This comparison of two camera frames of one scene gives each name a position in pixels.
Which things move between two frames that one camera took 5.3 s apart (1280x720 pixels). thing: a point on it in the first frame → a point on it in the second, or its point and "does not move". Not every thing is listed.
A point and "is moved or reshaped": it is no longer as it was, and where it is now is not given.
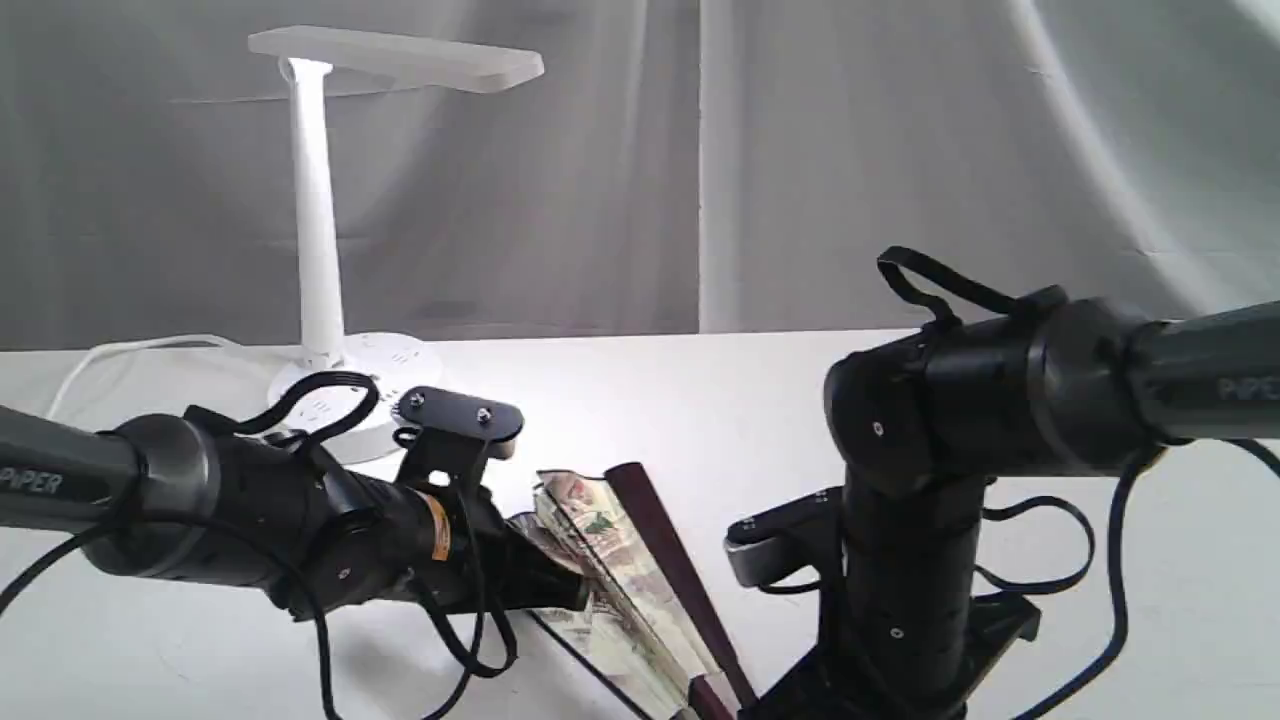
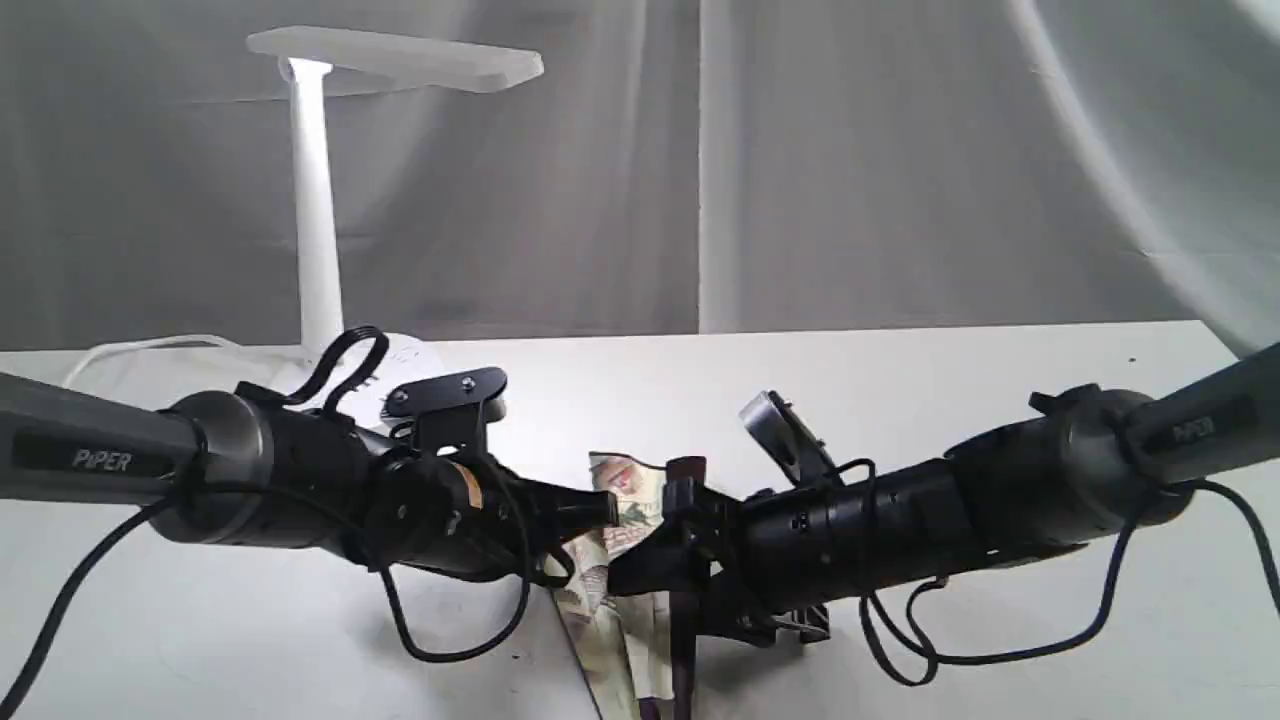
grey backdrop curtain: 681,167 does not move
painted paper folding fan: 642,621 is moved or reshaped
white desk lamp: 407,373 does not move
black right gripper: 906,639 → 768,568
